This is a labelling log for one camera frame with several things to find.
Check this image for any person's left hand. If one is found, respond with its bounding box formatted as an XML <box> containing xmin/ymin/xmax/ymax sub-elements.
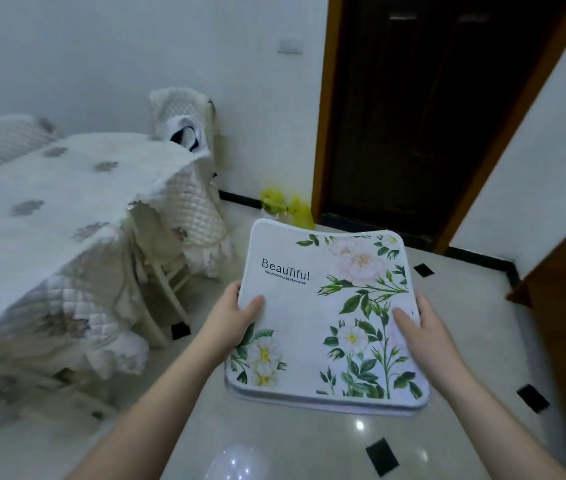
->
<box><xmin>196</xmin><ymin>280</ymin><xmax>267</xmax><ymax>367</ymax></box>

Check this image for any person's right hand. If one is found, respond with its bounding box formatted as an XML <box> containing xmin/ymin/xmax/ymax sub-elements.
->
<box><xmin>391</xmin><ymin>293</ymin><xmax>475</xmax><ymax>397</ymax></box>

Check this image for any white green-leaf floral placemat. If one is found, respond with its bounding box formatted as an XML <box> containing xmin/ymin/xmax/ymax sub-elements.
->
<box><xmin>224</xmin><ymin>218</ymin><xmax>431</xmax><ymax>411</ymax></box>

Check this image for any person's right forearm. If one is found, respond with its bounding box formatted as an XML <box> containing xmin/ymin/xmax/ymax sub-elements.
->
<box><xmin>437</xmin><ymin>372</ymin><xmax>566</xmax><ymax>480</ymax></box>

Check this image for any person's left forearm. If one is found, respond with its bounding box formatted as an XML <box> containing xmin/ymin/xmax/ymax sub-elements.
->
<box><xmin>65</xmin><ymin>339</ymin><xmax>229</xmax><ymax>480</ymax></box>

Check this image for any cloth-covered dining table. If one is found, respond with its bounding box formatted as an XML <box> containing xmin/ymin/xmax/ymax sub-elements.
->
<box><xmin>0</xmin><ymin>132</ymin><xmax>214</xmax><ymax>355</ymax></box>

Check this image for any yellow plastic bag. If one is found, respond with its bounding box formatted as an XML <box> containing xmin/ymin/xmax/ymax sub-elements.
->
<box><xmin>261</xmin><ymin>187</ymin><xmax>289</xmax><ymax>215</ymax></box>
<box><xmin>286</xmin><ymin>196</ymin><xmax>317</xmax><ymax>231</ymax></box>

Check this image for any table with cream tablecloth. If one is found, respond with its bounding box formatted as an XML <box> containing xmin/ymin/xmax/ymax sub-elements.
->
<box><xmin>0</xmin><ymin>132</ymin><xmax>214</xmax><ymax>355</ymax></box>

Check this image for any dark wooden door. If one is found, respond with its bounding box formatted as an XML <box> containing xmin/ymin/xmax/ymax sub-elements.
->
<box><xmin>322</xmin><ymin>0</ymin><xmax>566</xmax><ymax>241</ymax></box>

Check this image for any white bag with black handles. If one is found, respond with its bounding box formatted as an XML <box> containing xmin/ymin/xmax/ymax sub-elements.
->
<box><xmin>165</xmin><ymin>114</ymin><xmax>209</xmax><ymax>155</ymax></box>

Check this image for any brown wooden door frame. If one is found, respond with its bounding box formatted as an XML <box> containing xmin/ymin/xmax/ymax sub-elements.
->
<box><xmin>311</xmin><ymin>0</ymin><xmax>566</xmax><ymax>255</ymax></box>

